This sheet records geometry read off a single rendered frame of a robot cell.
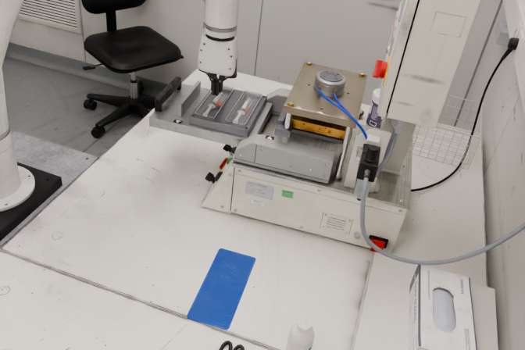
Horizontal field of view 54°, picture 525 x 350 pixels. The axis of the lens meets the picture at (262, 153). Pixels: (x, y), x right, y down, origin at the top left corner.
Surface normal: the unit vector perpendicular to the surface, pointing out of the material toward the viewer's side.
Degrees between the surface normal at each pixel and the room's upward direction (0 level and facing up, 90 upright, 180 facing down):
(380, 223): 90
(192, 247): 0
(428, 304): 6
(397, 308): 0
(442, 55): 90
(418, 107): 90
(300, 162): 90
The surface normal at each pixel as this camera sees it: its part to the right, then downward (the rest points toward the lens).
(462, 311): 0.02, -0.83
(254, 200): -0.26, 0.53
